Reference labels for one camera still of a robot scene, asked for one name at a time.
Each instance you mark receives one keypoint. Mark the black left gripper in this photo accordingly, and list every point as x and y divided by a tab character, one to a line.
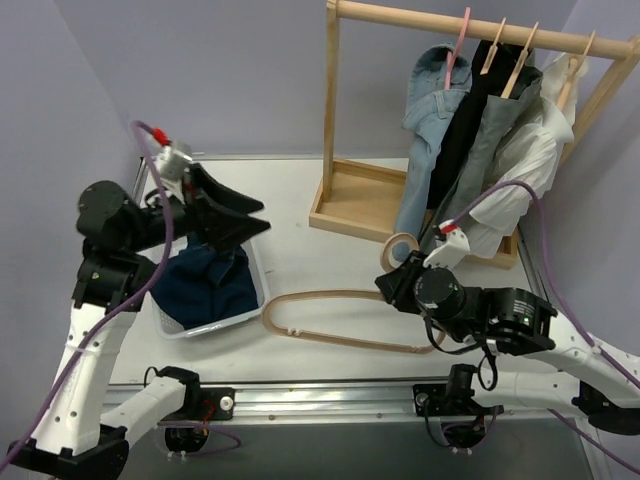
198	211

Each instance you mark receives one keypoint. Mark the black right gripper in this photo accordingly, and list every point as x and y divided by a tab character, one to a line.
397	282

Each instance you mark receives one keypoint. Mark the dark blue denim skirt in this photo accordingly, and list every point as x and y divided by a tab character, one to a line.
200	286

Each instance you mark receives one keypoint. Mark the light blue denim jacket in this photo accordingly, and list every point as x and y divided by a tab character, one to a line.
430	108

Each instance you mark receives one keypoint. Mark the pink plastic hanger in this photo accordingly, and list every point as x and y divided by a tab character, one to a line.
454	53

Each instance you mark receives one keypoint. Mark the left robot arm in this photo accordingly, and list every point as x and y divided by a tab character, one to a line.
72	436

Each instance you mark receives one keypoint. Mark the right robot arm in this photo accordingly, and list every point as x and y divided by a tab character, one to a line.
537	357

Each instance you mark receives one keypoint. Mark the wooden hanger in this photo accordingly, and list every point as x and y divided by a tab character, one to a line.
574	65
509	86
492	49

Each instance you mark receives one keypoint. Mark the wooden clothes rack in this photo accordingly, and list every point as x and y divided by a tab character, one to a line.
359	200

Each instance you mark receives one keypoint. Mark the white plastic basket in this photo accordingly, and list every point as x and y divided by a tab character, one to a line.
171	330

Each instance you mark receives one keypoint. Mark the white shirt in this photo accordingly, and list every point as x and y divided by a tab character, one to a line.
530	153

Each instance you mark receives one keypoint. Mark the grey garment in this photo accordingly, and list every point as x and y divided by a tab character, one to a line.
497	119

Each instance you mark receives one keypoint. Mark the black garment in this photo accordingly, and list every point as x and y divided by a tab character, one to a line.
465	123

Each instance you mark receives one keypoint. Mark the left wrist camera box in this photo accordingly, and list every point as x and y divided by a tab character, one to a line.
173	159

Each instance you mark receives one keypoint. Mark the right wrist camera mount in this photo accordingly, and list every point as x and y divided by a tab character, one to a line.
451	251

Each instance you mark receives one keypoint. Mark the aluminium mounting rail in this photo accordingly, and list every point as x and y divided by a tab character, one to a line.
328	402

